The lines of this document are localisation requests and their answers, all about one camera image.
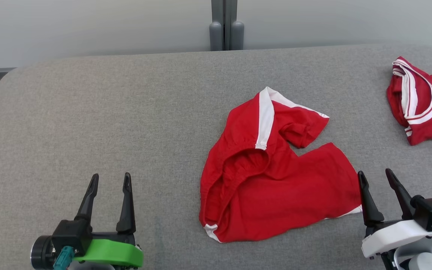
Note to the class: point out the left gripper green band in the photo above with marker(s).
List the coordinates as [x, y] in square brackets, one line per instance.
[111, 253]

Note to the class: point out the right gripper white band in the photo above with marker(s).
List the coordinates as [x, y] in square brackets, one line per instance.
[396, 236]

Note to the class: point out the red shorts white side panels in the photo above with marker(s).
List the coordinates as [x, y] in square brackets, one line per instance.
[276, 187]

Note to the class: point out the red Bulls jersey striped trim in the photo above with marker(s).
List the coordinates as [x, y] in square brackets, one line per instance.
[426, 112]

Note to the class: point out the grey partition post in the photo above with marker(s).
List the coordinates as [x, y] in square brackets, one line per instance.
[226, 26]

